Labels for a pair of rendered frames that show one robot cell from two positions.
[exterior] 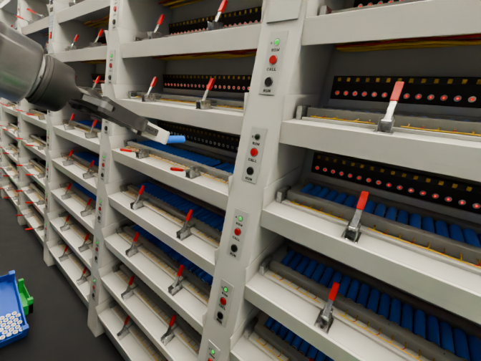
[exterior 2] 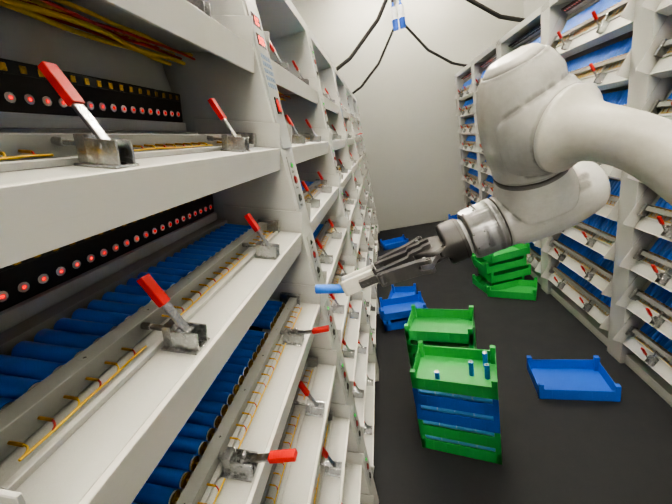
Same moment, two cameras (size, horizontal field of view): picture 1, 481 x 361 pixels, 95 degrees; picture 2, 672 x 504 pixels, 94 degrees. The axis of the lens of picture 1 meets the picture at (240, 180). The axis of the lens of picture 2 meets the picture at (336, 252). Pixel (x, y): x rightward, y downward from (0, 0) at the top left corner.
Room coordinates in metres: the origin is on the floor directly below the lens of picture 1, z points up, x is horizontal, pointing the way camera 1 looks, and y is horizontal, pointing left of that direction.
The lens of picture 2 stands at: (0.72, 0.71, 1.26)
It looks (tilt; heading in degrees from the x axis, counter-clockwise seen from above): 19 degrees down; 248
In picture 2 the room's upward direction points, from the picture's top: 13 degrees counter-clockwise
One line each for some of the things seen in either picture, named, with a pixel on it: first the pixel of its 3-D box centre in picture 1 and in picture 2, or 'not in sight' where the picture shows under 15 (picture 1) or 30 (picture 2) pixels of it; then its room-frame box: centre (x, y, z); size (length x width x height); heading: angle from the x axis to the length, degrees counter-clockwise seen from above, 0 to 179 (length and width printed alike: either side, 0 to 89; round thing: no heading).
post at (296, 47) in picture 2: not in sight; (329, 235); (0.19, -0.66, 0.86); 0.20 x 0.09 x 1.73; 146
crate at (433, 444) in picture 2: not in sight; (460, 427); (0.03, -0.08, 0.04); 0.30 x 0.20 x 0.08; 131
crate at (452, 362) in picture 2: not in sight; (453, 366); (0.03, -0.08, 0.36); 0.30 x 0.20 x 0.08; 131
